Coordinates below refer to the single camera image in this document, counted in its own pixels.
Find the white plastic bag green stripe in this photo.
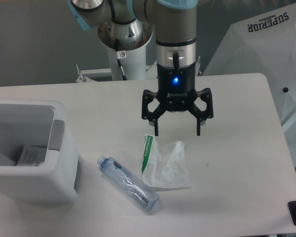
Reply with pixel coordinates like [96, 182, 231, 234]
[141, 134, 191, 190]

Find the white Superior umbrella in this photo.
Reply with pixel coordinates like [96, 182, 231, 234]
[204, 3, 296, 120]

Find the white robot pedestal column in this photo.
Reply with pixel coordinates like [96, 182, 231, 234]
[107, 45, 146, 81]

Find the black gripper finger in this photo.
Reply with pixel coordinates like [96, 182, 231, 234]
[141, 89, 167, 137]
[191, 87, 214, 137]

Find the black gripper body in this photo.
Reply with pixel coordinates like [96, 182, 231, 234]
[155, 63, 198, 113]

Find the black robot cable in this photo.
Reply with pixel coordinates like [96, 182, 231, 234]
[114, 39, 128, 81]

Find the white metal base frame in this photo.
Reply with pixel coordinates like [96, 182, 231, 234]
[75, 62, 157, 83]

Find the white paper in bin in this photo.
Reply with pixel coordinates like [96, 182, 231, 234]
[17, 145, 47, 166]

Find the white plastic trash can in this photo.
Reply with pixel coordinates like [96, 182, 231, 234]
[0, 99, 81, 203]

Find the clear plastic water bottle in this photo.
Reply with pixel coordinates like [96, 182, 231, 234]
[97, 156, 161, 214]

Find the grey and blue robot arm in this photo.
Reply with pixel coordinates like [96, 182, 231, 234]
[67, 0, 214, 127]

